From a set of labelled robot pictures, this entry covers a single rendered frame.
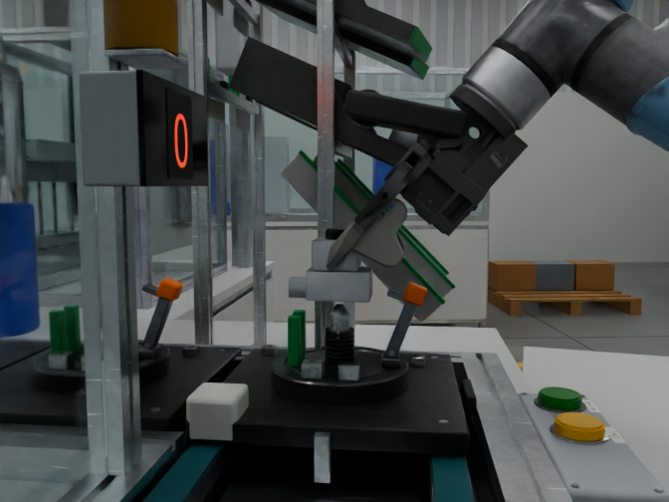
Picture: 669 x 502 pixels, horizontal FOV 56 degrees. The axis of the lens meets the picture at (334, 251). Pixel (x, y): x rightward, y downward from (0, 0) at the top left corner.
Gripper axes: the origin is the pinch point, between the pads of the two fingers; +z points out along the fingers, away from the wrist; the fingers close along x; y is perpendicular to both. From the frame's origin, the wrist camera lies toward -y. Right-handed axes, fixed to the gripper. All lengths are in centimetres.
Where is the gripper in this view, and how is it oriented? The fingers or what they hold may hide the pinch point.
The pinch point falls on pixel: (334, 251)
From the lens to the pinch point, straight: 62.9
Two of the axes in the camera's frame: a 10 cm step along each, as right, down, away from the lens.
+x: 1.2, -1.1, 9.9
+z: -6.5, 7.4, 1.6
